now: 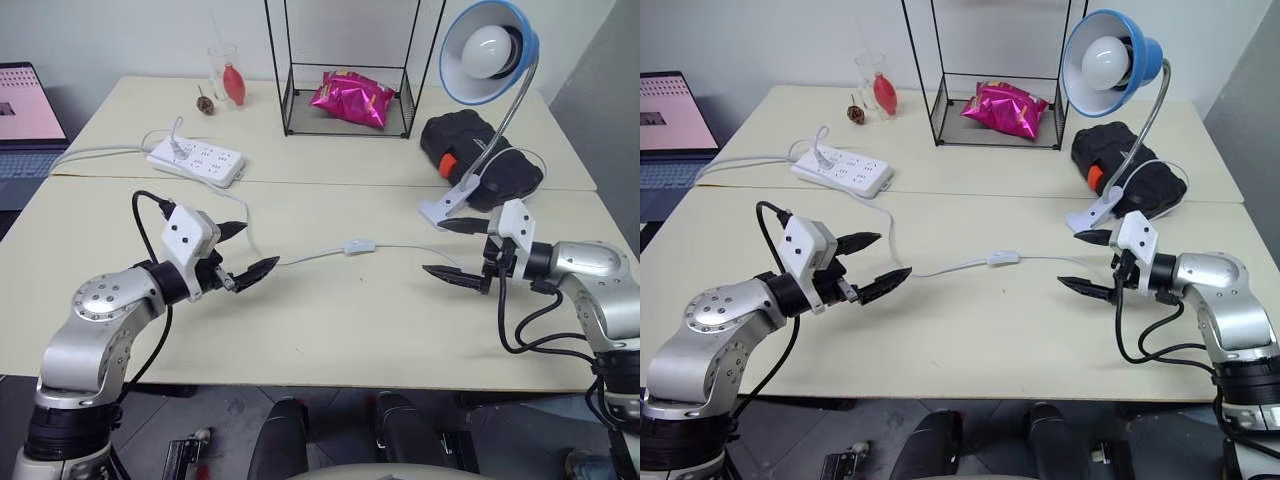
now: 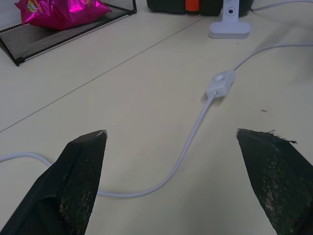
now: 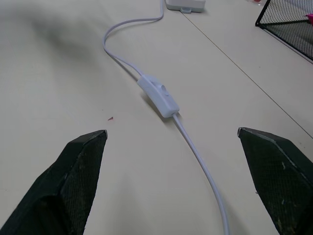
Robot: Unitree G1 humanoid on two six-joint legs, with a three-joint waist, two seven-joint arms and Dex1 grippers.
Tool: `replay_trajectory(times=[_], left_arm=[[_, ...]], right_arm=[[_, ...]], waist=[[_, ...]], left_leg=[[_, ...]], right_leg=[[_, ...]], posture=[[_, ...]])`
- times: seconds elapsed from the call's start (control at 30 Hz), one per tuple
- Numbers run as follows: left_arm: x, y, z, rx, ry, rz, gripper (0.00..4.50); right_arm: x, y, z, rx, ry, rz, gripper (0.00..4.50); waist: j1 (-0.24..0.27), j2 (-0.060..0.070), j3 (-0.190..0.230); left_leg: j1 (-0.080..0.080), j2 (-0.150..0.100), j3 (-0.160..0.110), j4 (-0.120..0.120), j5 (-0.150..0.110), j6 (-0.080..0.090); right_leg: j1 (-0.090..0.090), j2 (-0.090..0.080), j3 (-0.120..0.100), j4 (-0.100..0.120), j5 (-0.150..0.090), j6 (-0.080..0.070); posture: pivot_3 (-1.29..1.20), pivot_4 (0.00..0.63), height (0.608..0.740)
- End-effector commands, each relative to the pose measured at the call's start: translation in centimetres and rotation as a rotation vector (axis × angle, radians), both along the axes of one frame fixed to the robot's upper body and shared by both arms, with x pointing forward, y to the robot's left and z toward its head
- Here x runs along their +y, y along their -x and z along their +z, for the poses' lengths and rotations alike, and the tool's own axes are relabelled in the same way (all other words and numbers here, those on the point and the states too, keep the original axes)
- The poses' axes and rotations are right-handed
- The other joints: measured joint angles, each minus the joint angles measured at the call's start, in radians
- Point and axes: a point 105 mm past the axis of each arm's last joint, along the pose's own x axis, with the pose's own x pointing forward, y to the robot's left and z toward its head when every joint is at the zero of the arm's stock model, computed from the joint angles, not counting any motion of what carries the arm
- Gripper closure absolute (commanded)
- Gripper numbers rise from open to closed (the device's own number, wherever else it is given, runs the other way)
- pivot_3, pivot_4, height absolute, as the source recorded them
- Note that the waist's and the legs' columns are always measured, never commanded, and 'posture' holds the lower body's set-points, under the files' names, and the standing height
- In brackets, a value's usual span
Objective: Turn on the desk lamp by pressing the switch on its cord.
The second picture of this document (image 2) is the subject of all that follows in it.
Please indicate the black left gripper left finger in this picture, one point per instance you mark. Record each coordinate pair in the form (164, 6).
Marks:
(73, 186)

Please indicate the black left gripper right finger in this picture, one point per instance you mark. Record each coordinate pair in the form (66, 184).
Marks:
(276, 181)

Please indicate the white lamp base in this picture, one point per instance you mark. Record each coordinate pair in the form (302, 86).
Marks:
(230, 23)

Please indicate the magenta foil snack bag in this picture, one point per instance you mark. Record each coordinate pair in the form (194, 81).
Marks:
(61, 13)

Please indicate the black box with orange part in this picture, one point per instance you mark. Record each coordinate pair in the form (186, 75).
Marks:
(193, 7)

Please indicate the white inline cord switch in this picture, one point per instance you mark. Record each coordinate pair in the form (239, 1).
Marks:
(218, 85)

